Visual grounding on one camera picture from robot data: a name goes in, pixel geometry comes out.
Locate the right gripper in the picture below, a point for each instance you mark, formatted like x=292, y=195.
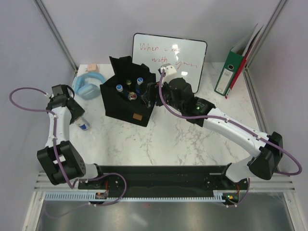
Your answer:
x=152, y=90

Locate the red silver beverage can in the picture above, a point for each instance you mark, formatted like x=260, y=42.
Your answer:
x=132, y=96

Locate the black canvas bag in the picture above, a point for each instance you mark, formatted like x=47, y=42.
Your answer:
x=118, y=105

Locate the blue label water bottle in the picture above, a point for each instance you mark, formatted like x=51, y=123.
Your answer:
x=120, y=89

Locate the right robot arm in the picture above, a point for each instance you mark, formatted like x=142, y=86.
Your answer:
x=265, y=150

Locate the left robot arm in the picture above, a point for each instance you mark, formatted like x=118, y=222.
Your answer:
x=59, y=159

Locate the whiteboard with red writing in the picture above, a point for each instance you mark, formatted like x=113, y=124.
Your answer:
x=186, y=55

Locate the light blue headphones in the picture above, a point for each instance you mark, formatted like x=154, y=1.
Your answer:
x=87, y=91

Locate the small pink box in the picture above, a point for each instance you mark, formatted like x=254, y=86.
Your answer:
x=92, y=68

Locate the green lever arch binder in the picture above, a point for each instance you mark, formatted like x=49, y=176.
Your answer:
x=232, y=63

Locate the red binder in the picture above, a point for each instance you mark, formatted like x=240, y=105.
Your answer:
x=249, y=47

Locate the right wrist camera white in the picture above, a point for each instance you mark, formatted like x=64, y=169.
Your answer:
x=170, y=72

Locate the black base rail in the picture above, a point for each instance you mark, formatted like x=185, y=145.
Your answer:
x=163, y=180

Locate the left aluminium frame post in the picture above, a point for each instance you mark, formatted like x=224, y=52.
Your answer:
x=56, y=34

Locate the aluminium frame post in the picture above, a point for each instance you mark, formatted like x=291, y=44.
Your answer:
x=56, y=34
x=276, y=13

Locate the white slotted cable duct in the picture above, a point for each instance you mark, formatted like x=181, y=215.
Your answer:
x=102, y=196

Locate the right aluminium frame post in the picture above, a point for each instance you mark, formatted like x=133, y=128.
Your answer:
x=276, y=13

